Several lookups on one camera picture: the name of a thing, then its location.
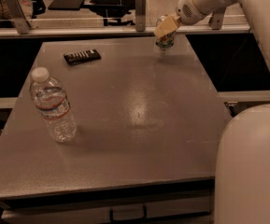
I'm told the clear plastic water bottle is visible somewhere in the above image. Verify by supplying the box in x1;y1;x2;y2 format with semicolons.
29;67;77;143

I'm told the grey table drawer front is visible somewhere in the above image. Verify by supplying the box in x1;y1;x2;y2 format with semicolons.
2;190;213;224

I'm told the white green 7up can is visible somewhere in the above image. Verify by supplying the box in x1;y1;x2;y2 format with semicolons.
154;15;177;56

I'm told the metal rail bracket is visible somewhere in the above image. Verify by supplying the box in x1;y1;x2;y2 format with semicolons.
135;0;146;32
5;0;31;35
208;7;226;30

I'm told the left metal rail bracket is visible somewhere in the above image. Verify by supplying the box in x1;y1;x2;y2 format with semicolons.
5;0;31;35

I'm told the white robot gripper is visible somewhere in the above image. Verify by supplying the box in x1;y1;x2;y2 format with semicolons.
154;0;234;39

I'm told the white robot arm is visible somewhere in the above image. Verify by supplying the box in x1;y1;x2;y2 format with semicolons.
155;0;270;224

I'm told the black drawer handle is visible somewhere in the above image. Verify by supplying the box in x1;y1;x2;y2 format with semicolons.
109;205;148;224

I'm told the right metal rail bracket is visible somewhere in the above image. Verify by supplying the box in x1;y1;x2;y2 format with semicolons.
208;7;226;30

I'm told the dark desk frame background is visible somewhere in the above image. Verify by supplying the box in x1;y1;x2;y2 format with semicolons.
82;0;135;26

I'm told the middle metal rail bracket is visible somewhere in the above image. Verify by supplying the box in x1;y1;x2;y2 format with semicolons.
135;0;146;32

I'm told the black square floor mat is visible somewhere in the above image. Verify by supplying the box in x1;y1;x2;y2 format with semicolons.
49;0;85;10

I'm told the black remote control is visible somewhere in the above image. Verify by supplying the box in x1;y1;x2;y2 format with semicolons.
64;49;101;65

